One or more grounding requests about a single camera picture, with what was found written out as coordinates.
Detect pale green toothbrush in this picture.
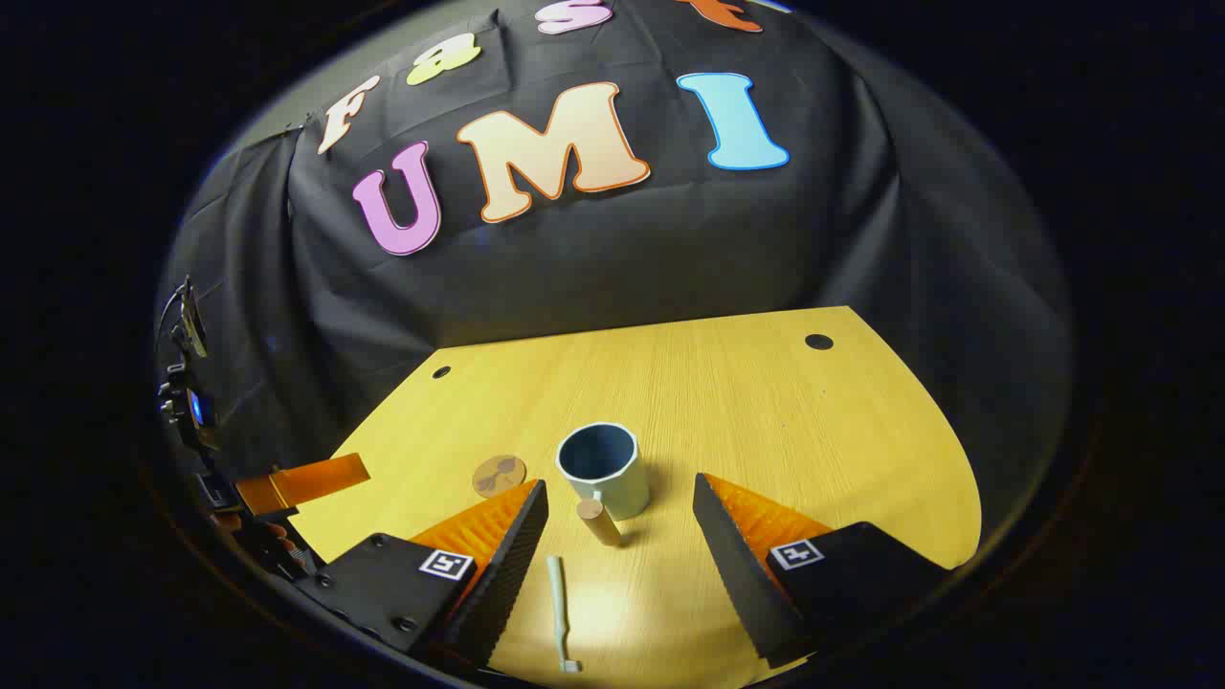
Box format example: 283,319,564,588
546,555,583,674

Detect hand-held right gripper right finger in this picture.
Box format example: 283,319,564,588
691,472,955,671

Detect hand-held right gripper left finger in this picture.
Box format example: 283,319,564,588
292,478,551,676

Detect yellow wooden desktop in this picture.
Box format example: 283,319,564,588
287,306,983,688

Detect round wooden coaster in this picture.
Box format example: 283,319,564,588
472,455,527,500

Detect pale blue cup wooden handle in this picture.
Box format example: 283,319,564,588
556,422,651,548

